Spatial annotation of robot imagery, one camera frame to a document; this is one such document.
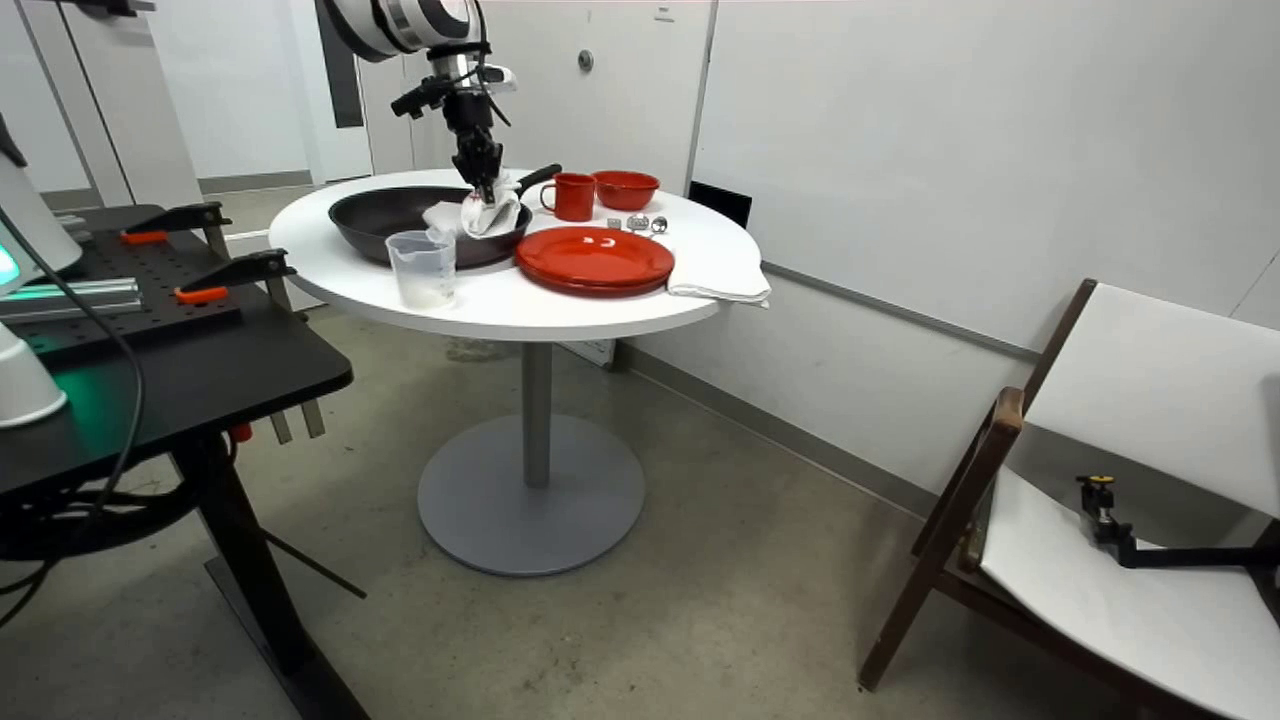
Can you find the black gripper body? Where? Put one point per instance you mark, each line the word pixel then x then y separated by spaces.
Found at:
pixel 479 127

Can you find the white towel red stripes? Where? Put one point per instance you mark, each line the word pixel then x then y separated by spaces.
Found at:
pixel 480 221

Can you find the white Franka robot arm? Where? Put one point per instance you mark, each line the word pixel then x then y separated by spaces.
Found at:
pixel 403 22

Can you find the black frying pan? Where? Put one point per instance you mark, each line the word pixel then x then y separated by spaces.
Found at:
pixel 382 221

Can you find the red mug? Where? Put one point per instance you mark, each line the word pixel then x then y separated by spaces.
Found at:
pixel 572 196

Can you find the clear plastic measuring cup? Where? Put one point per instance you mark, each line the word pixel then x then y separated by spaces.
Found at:
pixel 420 272

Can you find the red plate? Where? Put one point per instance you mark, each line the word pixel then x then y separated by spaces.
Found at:
pixel 592 261

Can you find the red bowl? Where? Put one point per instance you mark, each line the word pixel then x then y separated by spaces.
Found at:
pixel 626 191

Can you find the small silver metal cups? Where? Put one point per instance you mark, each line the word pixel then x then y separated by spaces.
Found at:
pixel 641 221

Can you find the plain white cloth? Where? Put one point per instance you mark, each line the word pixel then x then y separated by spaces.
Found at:
pixel 717 272

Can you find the black robot desk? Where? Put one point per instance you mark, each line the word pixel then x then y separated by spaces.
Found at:
pixel 200 373

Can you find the wooden chair white canvas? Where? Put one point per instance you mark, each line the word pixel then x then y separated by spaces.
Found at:
pixel 1146 386

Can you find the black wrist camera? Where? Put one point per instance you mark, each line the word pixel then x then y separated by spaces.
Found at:
pixel 420 95

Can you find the black wall box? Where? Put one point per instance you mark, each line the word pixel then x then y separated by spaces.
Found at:
pixel 723 202

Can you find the grey table pedestal base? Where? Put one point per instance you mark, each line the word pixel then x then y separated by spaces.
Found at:
pixel 533 502

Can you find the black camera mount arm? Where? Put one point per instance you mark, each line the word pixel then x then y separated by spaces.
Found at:
pixel 1132 547

